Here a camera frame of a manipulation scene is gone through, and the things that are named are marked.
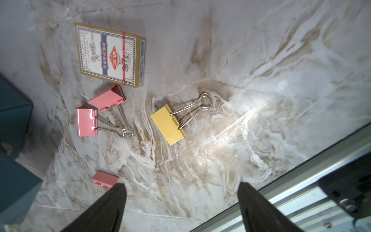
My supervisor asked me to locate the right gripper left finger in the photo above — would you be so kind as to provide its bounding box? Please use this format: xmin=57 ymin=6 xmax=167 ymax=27
xmin=63 ymin=183 xmax=127 ymax=232

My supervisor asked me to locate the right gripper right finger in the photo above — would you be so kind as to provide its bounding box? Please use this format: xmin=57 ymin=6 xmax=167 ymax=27
xmin=237 ymin=182 xmax=301 ymax=232

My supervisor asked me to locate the teal drawer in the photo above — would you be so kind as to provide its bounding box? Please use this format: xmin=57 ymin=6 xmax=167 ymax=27
xmin=1 ymin=153 xmax=43 ymax=226

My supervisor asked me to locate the yellow binder clip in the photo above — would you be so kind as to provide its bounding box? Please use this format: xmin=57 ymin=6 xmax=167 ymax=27
xmin=151 ymin=92 xmax=213 ymax=146

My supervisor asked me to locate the pink binder clip left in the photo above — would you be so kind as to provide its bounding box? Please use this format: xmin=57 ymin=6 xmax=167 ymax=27
xmin=91 ymin=171 xmax=120 ymax=189

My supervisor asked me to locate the pink binder clip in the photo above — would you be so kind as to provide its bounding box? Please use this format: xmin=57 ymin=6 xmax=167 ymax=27
xmin=91 ymin=171 xmax=120 ymax=189
xmin=76 ymin=104 xmax=133 ymax=138
xmin=88 ymin=84 xmax=133 ymax=137

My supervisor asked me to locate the pink binder clip top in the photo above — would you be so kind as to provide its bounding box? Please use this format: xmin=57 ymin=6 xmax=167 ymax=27
xmin=76 ymin=104 xmax=133 ymax=138

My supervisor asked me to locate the pink binder clip right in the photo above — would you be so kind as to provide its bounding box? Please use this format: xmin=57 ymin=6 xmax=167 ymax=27
xmin=88 ymin=84 xmax=133 ymax=137

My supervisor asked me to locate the teal drawer cabinet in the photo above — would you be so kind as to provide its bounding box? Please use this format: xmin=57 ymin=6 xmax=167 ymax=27
xmin=1 ymin=75 xmax=33 ymax=159

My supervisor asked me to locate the playing card box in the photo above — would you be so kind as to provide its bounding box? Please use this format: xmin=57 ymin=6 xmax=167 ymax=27
xmin=75 ymin=23 xmax=146 ymax=88

